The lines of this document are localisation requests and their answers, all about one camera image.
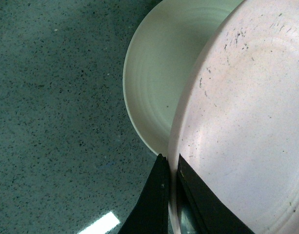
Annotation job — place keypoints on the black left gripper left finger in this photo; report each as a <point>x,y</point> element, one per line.
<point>150,214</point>

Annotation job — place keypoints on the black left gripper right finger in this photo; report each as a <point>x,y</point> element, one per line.
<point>199,209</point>

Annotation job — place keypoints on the pink plate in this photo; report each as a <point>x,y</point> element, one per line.
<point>237,121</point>

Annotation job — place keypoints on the white plate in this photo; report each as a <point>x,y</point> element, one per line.
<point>159,60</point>

